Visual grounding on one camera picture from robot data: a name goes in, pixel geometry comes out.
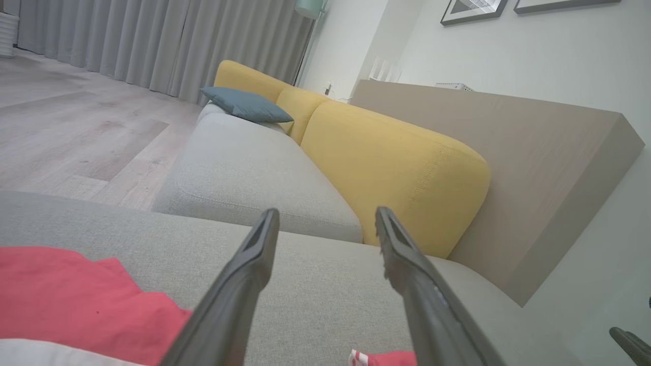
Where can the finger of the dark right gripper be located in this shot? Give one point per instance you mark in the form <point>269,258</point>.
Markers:
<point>635,345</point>

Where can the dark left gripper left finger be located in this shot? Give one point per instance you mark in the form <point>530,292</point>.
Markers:
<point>239,290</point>

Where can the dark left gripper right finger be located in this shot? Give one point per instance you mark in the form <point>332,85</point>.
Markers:
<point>432,315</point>

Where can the red basketball jersey white trim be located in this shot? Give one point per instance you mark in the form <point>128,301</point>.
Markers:
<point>386,358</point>

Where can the red shorts white stripe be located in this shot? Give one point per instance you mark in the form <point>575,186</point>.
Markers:
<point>66,295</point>

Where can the small grey sofa seat cushion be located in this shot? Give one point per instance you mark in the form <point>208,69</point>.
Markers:
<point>244,173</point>

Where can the big yellow sofa back cushion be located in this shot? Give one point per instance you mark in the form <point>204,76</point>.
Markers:
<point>396,173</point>

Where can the beige wooden shelf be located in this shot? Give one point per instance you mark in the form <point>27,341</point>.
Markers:
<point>508,168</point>

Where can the blue throw pillow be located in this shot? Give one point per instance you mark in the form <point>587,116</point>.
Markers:
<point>246,104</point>

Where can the white ribbed rack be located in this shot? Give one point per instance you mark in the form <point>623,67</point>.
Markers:
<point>385,70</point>

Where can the grey curtain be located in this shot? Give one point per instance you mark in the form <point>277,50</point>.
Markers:
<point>152,40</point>

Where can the teal lamp shade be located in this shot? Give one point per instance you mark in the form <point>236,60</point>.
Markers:
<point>307,7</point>

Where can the white ribbed appliance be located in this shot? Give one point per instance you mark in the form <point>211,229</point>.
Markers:
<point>7,35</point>

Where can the black framed wall picture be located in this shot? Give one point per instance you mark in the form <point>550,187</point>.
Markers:
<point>470,9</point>
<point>559,4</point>

